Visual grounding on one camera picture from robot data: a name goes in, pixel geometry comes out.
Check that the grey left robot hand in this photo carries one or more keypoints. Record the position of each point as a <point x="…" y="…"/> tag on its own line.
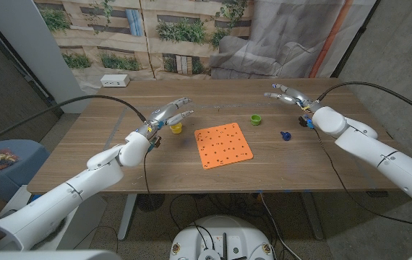
<point x="159" y="117"/>

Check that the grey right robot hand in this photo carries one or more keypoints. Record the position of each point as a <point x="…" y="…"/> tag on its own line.
<point x="298" y="97"/>

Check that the blue peg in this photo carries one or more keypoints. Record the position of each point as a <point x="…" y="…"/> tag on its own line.
<point x="286" y="136"/>

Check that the orange peg board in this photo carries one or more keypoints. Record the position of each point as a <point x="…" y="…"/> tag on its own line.
<point x="224" y="146"/>

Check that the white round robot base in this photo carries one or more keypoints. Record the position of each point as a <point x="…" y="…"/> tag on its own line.
<point x="220" y="234"/>

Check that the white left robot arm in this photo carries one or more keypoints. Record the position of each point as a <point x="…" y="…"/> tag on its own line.
<point x="65" y="195"/>

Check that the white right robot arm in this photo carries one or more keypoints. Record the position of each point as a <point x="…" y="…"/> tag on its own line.
<point x="372" y="151"/>

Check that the yellow plastic cup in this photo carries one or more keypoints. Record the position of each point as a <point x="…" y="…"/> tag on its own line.
<point x="176" y="129"/>

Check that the white power strip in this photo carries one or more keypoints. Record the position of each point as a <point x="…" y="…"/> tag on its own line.
<point x="115" y="80"/>

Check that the printed fabric backdrop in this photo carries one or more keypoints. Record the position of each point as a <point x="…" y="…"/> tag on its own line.
<point x="264" y="36"/>

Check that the black round floor fan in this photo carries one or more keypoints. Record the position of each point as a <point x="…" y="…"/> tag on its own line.
<point x="150" y="202"/>

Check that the white metal table leg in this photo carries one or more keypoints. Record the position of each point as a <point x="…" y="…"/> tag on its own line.
<point x="312" y="216"/>
<point x="126" y="216"/>

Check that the grey partition panel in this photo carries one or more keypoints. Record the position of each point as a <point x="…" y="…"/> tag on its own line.
<point x="39" y="54"/>

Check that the blue upholstered stool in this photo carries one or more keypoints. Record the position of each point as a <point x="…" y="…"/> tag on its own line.
<point x="21" y="173"/>

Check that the clear bag of colourful pegs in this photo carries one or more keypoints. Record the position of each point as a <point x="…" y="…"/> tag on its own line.
<point x="1" y="160"/>

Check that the white robot torso edge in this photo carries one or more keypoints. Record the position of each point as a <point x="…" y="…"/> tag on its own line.
<point x="47" y="255"/>

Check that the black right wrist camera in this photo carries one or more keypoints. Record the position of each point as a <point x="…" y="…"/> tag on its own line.
<point x="305" y="121"/>

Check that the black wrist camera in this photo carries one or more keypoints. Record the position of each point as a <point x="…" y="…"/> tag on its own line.
<point x="155" y="142"/>
<point x="305" y="121"/>

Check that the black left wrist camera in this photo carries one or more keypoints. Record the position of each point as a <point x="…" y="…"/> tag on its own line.
<point x="155" y="142"/>

